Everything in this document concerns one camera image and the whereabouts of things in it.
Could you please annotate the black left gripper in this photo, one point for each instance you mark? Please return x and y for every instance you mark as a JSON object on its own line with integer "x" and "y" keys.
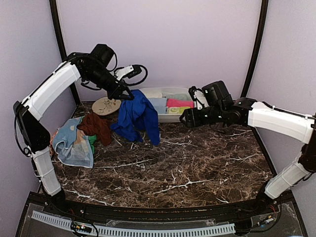
{"x": 116, "y": 93}

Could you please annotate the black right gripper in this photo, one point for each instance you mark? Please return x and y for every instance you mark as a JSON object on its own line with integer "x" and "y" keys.
{"x": 191, "y": 115}

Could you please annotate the royal blue microfiber towel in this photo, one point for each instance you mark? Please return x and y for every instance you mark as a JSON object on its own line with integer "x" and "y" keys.
{"x": 137, "y": 115}

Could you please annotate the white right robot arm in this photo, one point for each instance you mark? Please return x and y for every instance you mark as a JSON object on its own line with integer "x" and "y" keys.
{"x": 249, "y": 112}

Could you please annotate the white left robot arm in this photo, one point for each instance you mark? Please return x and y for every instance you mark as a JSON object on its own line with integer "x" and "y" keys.
{"x": 29, "y": 113}

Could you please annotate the floral ceramic plate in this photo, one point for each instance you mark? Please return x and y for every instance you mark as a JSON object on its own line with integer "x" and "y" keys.
{"x": 105, "y": 106}

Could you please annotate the white rolled towel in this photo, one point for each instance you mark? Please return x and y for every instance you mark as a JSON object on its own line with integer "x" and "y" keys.
{"x": 152, "y": 93}

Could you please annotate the lime lemon print towel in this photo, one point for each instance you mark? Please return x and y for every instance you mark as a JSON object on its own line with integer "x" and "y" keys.
{"x": 177, "y": 110}

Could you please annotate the sage green rolled towel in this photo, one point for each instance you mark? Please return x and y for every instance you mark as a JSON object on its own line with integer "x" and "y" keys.
{"x": 178, "y": 96}

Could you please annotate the light blue rolled towel rear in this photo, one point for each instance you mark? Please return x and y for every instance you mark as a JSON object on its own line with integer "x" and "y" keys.
{"x": 158, "y": 102}

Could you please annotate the light blue rolled towel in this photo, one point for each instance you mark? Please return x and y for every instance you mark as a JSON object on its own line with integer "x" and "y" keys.
{"x": 158, "y": 102}
{"x": 161, "y": 110}

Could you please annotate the pink rolled towel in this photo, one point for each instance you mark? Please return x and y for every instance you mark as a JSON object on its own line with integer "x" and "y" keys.
{"x": 179, "y": 103}

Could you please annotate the light blue rolled towel front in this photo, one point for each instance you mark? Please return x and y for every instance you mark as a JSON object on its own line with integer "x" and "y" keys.
{"x": 161, "y": 110}

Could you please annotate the white plastic bin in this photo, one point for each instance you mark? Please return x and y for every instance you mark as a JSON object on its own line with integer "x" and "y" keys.
{"x": 169, "y": 118}

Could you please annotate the light blue patterned towel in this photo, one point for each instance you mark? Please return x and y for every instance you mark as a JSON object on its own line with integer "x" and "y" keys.
{"x": 72, "y": 146}

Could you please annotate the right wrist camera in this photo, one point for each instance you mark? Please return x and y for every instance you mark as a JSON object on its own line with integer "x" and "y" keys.
{"x": 198, "y": 98}

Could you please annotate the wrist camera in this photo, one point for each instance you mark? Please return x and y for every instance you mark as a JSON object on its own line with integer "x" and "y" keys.
{"x": 128, "y": 71}
{"x": 198, "y": 98}

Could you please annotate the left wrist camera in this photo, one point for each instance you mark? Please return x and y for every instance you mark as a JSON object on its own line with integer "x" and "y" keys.
{"x": 128, "y": 71}

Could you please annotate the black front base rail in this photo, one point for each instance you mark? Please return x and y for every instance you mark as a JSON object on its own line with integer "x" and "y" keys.
{"x": 239, "y": 211}

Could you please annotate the black left corner post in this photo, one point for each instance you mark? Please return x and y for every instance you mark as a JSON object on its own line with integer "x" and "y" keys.
{"x": 61, "y": 45}

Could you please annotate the black corner post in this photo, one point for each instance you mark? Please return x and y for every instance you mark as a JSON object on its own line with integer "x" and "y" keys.
{"x": 256, "y": 47}
{"x": 61, "y": 45}

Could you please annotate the white slotted cable duct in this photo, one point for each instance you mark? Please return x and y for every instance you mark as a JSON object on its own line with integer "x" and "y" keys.
{"x": 116, "y": 228}

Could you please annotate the black right corner post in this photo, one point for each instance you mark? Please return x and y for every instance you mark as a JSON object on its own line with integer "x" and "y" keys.
{"x": 256, "y": 47}

